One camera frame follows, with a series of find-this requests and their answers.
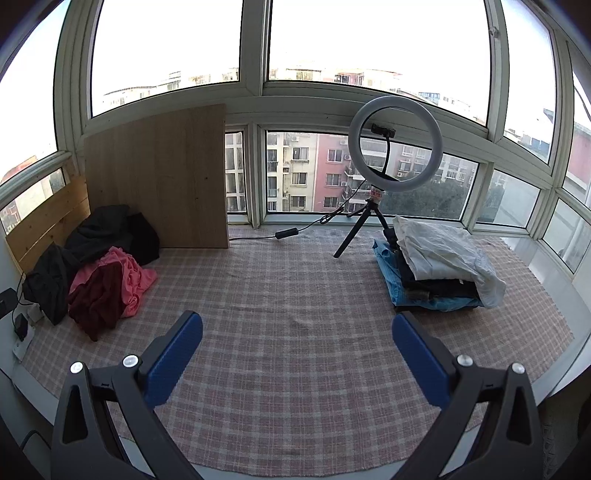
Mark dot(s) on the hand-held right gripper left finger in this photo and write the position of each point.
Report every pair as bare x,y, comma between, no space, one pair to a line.
175,355

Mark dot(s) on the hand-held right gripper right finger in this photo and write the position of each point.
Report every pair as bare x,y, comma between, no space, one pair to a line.
422,360

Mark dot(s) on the pink t-shirt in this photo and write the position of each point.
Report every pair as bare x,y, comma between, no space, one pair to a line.
134,277

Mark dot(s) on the black folded garment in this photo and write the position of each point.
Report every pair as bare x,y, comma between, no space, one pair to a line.
429,286

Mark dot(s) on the dark red garment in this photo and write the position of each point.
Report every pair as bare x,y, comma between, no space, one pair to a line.
99,300

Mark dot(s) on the blue folded garment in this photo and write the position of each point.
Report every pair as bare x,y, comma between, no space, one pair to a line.
388,272

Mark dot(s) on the white folded garment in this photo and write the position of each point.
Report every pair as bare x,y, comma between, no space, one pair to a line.
443,249

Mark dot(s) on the pink plaid blanket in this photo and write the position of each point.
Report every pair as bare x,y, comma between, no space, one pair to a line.
295,323

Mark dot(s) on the dark grey garment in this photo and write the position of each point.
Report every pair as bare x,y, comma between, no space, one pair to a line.
99,228

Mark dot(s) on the white power strip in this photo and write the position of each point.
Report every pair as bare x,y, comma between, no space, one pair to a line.
25,346

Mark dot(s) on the light wooden board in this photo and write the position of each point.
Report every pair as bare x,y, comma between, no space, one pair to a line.
157,175

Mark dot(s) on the pine plank panel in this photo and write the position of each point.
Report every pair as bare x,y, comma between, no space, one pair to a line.
41,226

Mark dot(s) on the black phone holder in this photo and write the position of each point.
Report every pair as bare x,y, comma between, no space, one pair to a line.
383,130

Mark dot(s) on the white window frame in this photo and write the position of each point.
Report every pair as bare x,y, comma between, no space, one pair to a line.
251,69

